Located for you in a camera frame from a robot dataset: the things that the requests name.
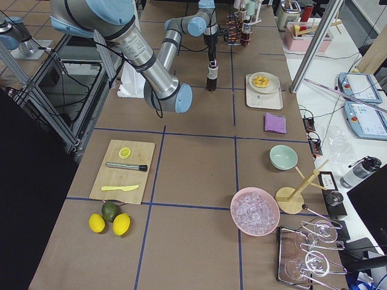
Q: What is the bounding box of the pink storage bin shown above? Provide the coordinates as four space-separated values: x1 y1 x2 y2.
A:
284 24 333 52

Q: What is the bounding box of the beige serving tray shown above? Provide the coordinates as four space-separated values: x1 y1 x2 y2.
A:
246 72 283 110

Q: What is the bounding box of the yellow lemon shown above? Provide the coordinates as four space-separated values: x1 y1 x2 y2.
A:
88 213 105 233
113 213 131 236

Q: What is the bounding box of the cream plate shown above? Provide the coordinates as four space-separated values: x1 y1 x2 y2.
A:
248 72 280 94

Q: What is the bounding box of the tea bottle rack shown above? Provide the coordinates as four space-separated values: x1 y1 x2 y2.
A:
206 63 218 91
240 15 252 46

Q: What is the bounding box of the lemon slice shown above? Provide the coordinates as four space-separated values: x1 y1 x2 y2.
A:
118 147 131 159

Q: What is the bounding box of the steel black muddler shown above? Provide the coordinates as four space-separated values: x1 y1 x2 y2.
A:
105 162 148 172

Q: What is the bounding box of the upper teach pendant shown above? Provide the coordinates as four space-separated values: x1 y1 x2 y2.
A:
338 72 382 104

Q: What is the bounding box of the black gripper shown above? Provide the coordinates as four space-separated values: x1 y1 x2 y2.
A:
203 33 218 67

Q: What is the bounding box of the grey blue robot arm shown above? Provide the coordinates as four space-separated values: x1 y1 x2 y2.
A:
1 16 44 60
50 1 218 113

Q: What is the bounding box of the mint green bowl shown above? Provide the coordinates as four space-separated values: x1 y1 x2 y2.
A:
269 144 298 170

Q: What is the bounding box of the glazed donut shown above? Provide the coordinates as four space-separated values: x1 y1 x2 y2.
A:
252 75 270 88

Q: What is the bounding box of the wooden mug tree stand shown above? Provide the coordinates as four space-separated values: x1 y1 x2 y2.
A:
275 160 329 214

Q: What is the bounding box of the teach pendant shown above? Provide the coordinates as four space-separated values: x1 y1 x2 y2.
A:
338 72 382 104
344 101 386 141

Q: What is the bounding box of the lower teach pendant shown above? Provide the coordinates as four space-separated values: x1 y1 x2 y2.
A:
344 101 386 141

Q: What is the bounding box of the right yellow lemon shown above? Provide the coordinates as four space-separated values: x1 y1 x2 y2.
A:
113 213 131 236

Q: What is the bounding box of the copper wire bottle rack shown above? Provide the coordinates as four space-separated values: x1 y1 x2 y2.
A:
224 15 243 46

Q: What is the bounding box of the green lime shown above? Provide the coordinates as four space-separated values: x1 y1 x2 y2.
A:
101 201 120 223

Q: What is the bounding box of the left yellow lemon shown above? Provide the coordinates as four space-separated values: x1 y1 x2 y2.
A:
88 213 105 233

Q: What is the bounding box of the aluminium frame post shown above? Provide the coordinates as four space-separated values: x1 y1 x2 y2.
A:
290 0 344 94

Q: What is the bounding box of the yellow plastic knife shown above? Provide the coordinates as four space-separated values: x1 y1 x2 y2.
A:
100 185 140 192

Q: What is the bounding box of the tea bottle bottom rack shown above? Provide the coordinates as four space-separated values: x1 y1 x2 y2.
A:
240 15 252 46

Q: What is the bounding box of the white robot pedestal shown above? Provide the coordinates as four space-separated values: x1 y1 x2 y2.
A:
117 63 145 98

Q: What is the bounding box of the pink bowl with ice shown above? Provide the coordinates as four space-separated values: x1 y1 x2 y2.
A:
230 187 280 237

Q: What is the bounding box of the grey water bottle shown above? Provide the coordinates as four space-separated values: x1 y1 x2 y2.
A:
339 156 382 189

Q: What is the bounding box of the glass rack tray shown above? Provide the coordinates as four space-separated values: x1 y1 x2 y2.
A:
276 219 348 289

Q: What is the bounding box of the purple folded cloth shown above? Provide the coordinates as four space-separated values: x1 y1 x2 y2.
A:
264 113 287 134

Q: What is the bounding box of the silver toaster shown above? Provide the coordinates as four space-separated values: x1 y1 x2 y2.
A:
276 0 301 31

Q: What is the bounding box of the wooden cutting board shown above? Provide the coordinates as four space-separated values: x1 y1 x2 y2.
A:
89 140 155 204

